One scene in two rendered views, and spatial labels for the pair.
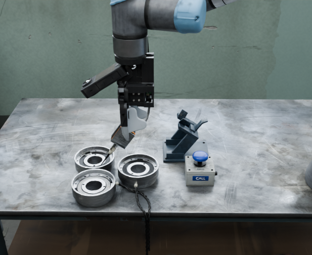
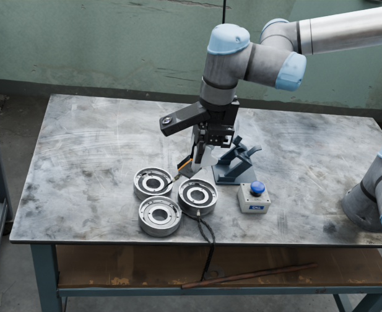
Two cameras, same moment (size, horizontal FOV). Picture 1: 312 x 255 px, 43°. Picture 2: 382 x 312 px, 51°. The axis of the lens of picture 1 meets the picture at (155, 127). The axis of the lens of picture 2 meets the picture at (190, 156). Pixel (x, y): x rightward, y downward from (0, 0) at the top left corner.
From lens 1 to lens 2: 0.33 m
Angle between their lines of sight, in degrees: 16
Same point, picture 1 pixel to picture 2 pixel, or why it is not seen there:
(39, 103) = (72, 102)
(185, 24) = (286, 85)
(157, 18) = (258, 75)
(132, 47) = (224, 96)
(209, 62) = not seen: hidden behind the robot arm
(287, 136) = (321, 158)
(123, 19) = (222, 70)
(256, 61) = not seen: hidden behind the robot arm
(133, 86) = (215, 130)
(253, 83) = not seen: hidden behind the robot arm
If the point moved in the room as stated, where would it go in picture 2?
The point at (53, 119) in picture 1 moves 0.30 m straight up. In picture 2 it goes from (93, 124) to (93, 34)
